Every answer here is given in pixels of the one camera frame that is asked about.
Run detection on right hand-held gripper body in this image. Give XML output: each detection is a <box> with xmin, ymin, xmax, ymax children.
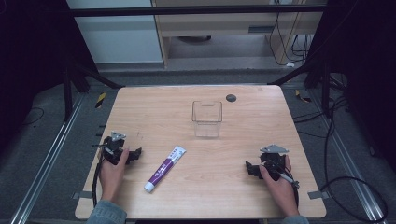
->
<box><xmin>259</xmin><ymin>143</ymin><xmax>290</xmax><ymax>182</ymax></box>

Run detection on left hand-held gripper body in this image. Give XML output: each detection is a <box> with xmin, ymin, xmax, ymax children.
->
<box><xmin>98</xmin><ymin>130</ymin><xmax>132</xmax><ymax>166</ymax></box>

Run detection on purple and white toothpaste tube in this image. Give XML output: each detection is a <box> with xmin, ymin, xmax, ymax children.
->
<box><xmin>143</xmin><ymin>145</ymin><xmax>188</xmax><ymax>194</ymax></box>

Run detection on clear plastic container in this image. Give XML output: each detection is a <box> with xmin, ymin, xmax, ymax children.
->
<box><xmin>191</xmin><ymin>99</ymin><xmax>224</xmax><ymax>139</ymax></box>

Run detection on person's left hand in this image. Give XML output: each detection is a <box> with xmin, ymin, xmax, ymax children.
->
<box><xmin>98</xmin><ymin>148</ymin><xmax>131</xmax><ymax>203</ymax></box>

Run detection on person's right hand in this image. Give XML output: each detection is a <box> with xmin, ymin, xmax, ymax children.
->
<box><xmin>259</xmin><ymin>154</ymin><xmax>301</xmax><ymax>217</ymax></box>

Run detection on yellow and black tape strip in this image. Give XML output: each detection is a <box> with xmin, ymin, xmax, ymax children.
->
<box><xmin>94</xmin><ymin>91</ymin><xmax>107</xmax><ymax>109</ymax></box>
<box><xmin>294</xmin><ymin>89</ymin><xmax>313</xmax><ymax>104</ymax></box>

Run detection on black metal stand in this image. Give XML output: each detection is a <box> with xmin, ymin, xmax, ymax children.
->
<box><xmin>61</xmin><ymin>57</ymin><xmax>125</xmax><ymax>123</ymax></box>
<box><xmin>266</xmin><ymin>57</ymin><xmax>333</xmax><ymax>119</ymax></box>

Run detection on white cabinet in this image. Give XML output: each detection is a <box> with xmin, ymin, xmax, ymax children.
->
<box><xmin>65</xmin><ymin>0</ymin><xmax>164</xmax><ymax>65</ymax></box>

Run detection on dark curtain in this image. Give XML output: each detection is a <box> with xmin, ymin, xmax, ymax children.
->
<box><xmin>0</xmin><ymin>0</ymin><xmax>99</xmax><ymax>153</ymax></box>
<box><xmin>306</xmin><ymin>0</ymin><xmax>396</xmax><ymax>175</ymax></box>

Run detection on light wooden desk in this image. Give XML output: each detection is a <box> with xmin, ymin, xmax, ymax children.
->
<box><xmin>150</xmin><ymin>0</ymin><xmax>329</xmax><ymax>69</ymax></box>

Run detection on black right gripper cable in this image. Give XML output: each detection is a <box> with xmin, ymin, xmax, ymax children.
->
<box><xmin>270</xmin><ymin>160</ymin><xmax>302</xmax><ymax>210</ymax></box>

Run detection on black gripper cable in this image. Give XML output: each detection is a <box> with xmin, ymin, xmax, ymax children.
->
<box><xmin>270</xmin><ymin>160</ymin><xmax>302</xmax><ymax>210</ymax></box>
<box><xmin>91</xmin><ymin>157</ymin><xmax>106</xmax><ymax>208</ymax></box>

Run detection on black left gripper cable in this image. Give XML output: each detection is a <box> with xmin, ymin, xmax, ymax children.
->
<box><xmin>91</xmin><ymin>157</ymin><xmax>106</xmax><ymax>208</ymax></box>

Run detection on long black floor cable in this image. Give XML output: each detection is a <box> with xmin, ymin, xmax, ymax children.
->
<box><xmin>292</xmin><ymin>94</ymin><xmax>389</xmax><ymax>224</ymax></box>

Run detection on metal floor rail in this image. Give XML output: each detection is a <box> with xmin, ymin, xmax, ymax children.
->
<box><xmin>8</xmin><ymin>92</ymin><xmax>86</xmax><ymax>224</ymax></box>
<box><xmin>310</xmin><ymin>89</ymin><xmax>388</xmax><ymax>224</ymax></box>

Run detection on thin black floor cable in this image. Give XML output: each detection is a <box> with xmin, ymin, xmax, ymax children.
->
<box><xmin>21</xmin><ymin>106</ymin><xmax>45</xmax><ymax>127</ymax></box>

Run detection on black cables under desk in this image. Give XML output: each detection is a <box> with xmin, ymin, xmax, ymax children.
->
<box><xmin>268</xmin><ymin>11</ymin><xmax>314</xmax><ymax>67</ymax></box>

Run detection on black horizontal frame bar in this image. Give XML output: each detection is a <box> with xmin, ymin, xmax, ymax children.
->
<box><xmin>69</xmin><ymin>4</ymin><xmax>329</xmax><ymax>19</ymax></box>

